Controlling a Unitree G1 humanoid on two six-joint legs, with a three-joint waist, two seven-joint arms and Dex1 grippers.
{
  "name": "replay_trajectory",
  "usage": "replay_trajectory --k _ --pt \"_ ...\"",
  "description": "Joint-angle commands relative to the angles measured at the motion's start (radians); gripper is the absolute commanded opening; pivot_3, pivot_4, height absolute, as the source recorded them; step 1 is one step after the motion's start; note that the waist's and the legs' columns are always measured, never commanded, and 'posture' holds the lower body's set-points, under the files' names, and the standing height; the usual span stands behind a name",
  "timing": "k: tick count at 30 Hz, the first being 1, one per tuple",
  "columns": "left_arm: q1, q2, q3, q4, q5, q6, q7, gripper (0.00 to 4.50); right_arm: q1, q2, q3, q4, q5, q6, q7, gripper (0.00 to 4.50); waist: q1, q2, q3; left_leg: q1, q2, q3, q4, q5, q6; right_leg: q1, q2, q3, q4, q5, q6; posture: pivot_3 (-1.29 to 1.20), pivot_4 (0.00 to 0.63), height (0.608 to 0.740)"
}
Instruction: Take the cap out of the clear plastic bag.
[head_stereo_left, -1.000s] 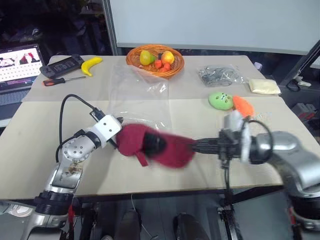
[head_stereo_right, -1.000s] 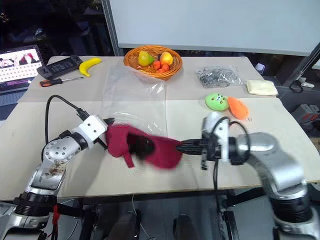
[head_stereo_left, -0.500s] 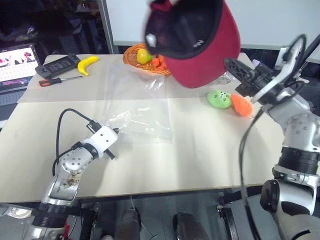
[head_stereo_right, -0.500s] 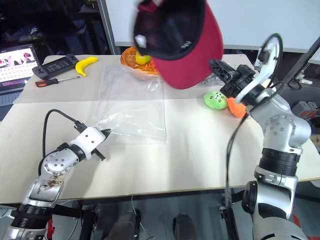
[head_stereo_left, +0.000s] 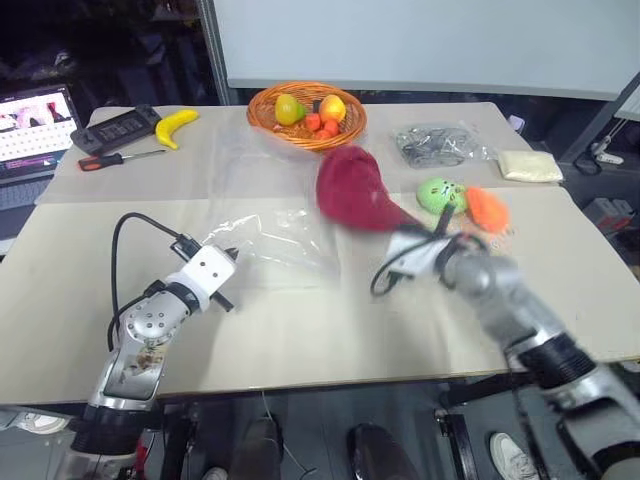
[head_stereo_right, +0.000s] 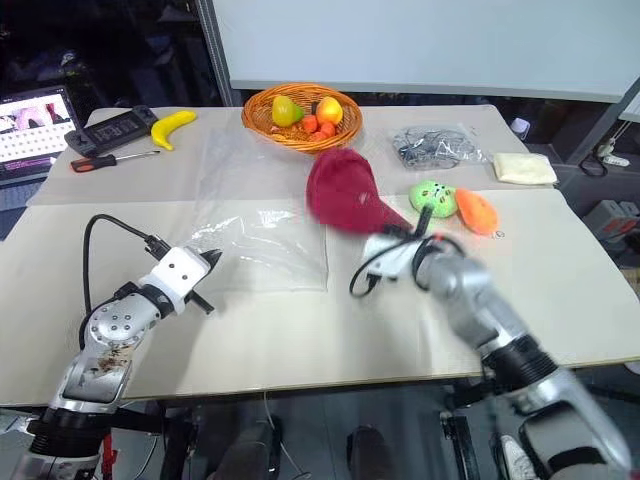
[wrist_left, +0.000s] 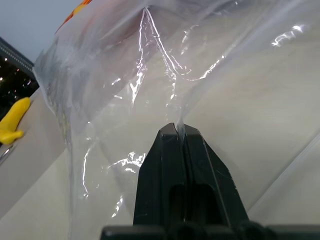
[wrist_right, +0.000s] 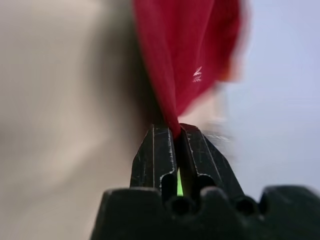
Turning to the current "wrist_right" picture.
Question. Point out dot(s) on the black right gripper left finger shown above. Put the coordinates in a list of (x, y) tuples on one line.
[(150, 160)]

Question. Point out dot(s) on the dark red cloth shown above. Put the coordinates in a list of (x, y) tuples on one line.
[(185, 55)]

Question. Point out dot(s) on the green plush toy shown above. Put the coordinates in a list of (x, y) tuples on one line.
[(180, 185)]

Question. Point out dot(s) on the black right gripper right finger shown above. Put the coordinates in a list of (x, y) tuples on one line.
[(212, 165)]

